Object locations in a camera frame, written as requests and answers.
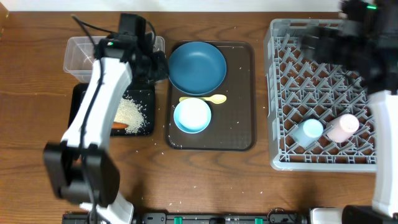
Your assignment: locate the light blue bowl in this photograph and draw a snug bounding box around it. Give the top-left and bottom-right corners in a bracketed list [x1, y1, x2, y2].
[173, 98, 211, 134]

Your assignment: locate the yellow plastic spoon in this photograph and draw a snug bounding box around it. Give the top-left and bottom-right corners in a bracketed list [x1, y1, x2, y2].
[179, 94, 227, 105]

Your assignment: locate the black waste tray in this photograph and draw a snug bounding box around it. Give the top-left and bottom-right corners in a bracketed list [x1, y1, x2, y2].
[67, 82, 156, 138]

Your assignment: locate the grey dishwasher rack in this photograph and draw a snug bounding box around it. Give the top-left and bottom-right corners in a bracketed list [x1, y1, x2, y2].
[264, 19, 376, 172]

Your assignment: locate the clear plastic waste bin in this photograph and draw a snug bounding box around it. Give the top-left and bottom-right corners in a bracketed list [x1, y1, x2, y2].
[63, 34, 164, 85]

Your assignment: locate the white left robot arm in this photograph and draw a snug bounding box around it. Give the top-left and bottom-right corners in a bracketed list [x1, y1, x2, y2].
[44, 13, 169, 223]

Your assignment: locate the light blue plastic cup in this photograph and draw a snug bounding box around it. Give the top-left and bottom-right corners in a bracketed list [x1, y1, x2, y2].
[292, 119, 324, 147]

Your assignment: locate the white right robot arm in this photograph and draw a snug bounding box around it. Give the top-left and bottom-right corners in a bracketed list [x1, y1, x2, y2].
[301, 0, 397, 223]

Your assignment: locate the white rice pile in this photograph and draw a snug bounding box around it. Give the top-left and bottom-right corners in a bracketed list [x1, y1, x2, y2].
[114, 98, 146, 134]

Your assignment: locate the dark blue plate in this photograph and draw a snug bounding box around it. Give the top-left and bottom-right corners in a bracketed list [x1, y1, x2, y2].
[169, 42, 227, 96]

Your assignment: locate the brown serving tray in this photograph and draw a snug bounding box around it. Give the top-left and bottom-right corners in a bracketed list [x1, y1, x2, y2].
[165, 41, 256, 151]

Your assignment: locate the pink plastic cup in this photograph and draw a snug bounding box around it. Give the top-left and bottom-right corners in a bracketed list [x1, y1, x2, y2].
[326, 114, 359, 143]

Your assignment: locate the orange carrot piece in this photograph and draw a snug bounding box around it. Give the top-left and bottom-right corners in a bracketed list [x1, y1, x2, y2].
[112, 122, 129, 129]

